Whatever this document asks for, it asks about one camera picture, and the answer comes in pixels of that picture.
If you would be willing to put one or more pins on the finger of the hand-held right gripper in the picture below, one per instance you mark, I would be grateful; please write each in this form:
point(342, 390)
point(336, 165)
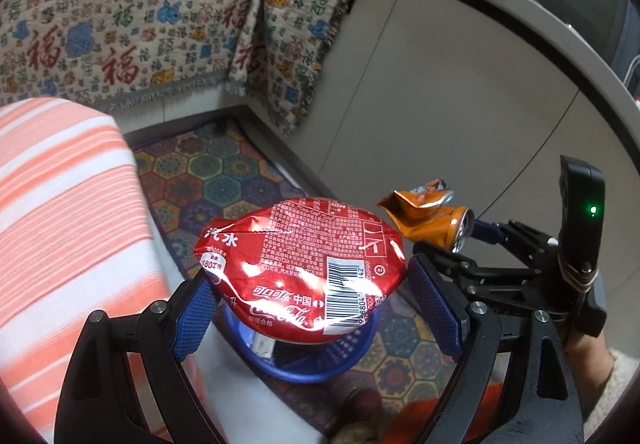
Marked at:
point(520, 239)
point(500, 281)

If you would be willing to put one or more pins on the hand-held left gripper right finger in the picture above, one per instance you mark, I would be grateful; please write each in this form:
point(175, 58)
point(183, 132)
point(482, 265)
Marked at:
point(437, 309)

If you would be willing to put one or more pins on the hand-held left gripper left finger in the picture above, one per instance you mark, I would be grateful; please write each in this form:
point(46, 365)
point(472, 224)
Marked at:
point(195, 319)

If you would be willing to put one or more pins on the orange crushed soda can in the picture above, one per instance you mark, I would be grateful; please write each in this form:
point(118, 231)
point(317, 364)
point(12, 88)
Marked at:
point(425, 224)

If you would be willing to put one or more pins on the red crushed soda can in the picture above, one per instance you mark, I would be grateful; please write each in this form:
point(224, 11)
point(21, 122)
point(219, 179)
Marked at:
point(300, 249)

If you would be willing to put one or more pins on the blue plastic mesh basket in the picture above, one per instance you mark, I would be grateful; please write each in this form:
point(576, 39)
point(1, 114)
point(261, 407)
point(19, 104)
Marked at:
point(310, 371)

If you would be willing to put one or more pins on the person's right forearm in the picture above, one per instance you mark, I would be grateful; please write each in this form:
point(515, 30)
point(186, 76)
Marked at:
point(605, 389)

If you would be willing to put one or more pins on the red and tan slipper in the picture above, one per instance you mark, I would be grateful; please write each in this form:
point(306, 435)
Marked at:
point(362, 411)

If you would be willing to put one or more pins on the hexagon patterned floor mat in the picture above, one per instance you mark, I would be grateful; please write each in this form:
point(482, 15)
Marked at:
point(210, 174)

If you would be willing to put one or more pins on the kitchen counter cabinet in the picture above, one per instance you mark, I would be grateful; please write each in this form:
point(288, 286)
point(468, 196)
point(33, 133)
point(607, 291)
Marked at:
point(450, 99)

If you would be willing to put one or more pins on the orange white striped tablecloth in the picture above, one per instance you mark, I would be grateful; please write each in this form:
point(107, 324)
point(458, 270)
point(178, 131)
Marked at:
point(65, 199)

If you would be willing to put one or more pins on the narrow printed blanket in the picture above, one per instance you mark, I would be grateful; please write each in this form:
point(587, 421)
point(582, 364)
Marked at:
point(295, 34)

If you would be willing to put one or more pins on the large printed blanket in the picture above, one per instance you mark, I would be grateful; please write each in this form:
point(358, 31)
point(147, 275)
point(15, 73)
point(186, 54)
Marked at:
point(125, 14)

